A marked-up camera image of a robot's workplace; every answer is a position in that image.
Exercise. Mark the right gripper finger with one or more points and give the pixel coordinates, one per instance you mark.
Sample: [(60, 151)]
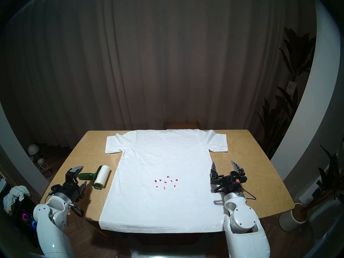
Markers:
[(237, 167), (213, 169)]

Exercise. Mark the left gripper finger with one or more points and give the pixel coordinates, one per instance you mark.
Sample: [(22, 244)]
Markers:
[(82, 187), (76, 171)]

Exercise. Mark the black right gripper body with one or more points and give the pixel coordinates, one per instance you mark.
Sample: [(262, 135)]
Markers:
[(228, 182)]

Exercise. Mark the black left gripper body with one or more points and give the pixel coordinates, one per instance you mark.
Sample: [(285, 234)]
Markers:
[(70, 189)]

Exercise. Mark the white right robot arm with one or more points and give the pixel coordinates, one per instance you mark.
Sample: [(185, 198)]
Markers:
[(242, 222)]

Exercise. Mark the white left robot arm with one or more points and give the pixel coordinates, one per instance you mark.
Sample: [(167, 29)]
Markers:
[(51, 233)]

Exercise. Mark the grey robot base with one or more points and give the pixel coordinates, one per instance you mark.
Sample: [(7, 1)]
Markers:
[(166, 253)]

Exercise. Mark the large white mushroom lamp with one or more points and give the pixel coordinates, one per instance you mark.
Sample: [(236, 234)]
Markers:
[(32, 149)]

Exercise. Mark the computer with rgb fans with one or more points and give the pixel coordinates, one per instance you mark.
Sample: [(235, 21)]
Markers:
[(25, 215)]

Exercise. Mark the white t-shirt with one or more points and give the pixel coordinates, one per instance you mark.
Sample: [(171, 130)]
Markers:
[(161, 152)]

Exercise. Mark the crumpled white cloth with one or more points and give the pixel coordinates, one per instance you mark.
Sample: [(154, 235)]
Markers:
[(14, 194)]

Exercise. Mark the white curved arch pillar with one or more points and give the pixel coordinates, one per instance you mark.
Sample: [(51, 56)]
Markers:
[(16, 158), (303, 120)]

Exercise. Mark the white box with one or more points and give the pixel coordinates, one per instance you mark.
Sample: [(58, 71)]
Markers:
[(2, 185)]

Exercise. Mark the plant in white pot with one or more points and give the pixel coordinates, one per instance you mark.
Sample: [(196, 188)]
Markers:
[(290, 219)]

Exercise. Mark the white plant tag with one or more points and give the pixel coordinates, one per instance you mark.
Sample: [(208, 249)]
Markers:
[(291, 86)]

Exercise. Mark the brown pleated curtain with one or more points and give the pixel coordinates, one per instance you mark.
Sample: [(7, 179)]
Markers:
[(161, 58)]

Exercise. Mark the tall dark leafy plant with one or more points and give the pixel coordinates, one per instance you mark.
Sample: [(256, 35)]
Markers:
[(297, 53)]

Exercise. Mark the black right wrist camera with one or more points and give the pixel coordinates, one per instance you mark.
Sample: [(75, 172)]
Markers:
[(239, 178)]

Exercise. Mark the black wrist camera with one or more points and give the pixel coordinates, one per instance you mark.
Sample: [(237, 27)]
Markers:
[(55, 188), (239, 178)]

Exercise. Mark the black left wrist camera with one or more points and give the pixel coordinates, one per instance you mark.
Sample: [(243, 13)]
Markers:
[(55, 188)]

